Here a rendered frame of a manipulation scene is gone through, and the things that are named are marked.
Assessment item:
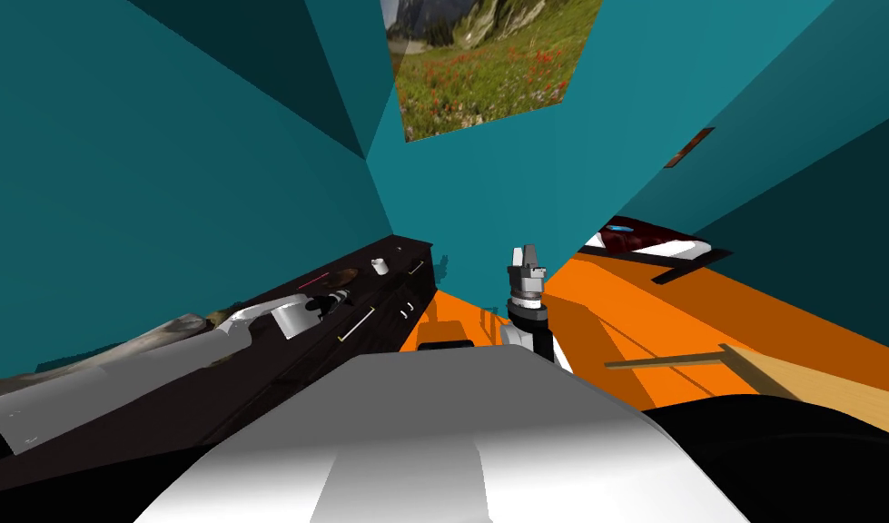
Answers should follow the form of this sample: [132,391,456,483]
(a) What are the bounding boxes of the long brass drawer handle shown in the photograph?
[337,305,377,343]

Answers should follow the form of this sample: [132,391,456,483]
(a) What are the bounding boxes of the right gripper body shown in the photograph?
[506,264,548,298]

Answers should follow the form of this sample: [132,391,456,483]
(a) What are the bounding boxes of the small brown wall picture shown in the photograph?
[663,126,717,171]

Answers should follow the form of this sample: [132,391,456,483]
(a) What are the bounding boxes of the black drawer cabinet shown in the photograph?
[0,234,439,504]

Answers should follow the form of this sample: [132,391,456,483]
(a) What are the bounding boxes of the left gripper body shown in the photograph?
[303,289,354,321]

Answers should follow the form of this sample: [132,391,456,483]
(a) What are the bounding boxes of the light wooden table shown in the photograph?
[603,340,889,443]

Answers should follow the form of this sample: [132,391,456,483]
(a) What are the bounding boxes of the flower meadow wall picture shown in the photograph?
[379,0,605,144]

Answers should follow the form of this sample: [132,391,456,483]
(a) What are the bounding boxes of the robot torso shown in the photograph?
[133,339,752,523]

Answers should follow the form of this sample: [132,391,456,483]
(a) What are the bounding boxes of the dark red bed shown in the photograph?
[578,214,734,285]

